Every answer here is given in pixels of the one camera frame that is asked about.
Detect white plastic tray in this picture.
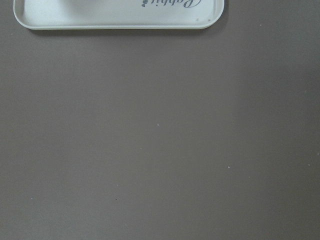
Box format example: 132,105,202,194
13,0,225,30

